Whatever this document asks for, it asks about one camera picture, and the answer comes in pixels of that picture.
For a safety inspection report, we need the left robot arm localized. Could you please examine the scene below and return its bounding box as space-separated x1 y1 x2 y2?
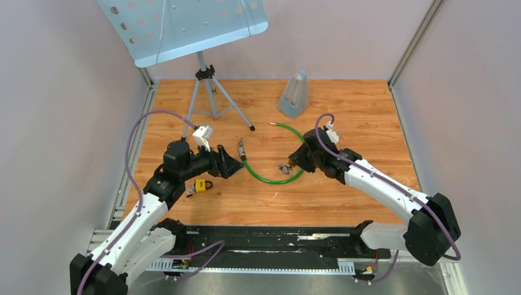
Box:
69 141 244 294

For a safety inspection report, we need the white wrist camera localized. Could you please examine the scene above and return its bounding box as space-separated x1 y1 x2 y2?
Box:
324 120 339 144
192 125 214 152

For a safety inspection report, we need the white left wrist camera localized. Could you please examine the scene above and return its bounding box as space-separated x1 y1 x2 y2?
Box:
192 125 214 152

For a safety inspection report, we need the blue translucent metronome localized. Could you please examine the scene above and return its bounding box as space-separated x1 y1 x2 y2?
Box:
277 71 308 119

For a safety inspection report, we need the yellow padlock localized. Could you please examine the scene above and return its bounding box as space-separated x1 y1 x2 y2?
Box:
194 179 213 193

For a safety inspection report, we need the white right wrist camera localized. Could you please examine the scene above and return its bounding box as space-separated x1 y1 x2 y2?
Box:
324 120 339 144

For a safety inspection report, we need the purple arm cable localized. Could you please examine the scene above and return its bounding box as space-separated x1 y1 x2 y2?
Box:
314 113 462 285
75 109 225 295

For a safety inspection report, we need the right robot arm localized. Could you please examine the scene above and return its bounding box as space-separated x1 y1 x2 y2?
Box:
288 128 461 266

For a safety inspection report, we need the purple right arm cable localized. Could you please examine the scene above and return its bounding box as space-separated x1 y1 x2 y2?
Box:
314 113 462 285

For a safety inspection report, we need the grey music stand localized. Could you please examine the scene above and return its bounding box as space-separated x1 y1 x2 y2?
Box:
95 0 269 141

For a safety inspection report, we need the small brass padlock with keys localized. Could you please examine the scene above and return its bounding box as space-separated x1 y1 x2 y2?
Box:
278 163 292 175

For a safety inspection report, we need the green cable lock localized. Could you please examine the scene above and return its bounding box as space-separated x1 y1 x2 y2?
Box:
238 120 309 185

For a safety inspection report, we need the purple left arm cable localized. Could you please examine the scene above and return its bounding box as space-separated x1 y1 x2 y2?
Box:
75 109 225 295

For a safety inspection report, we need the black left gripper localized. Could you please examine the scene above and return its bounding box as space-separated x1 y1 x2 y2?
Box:
180 140 245 181

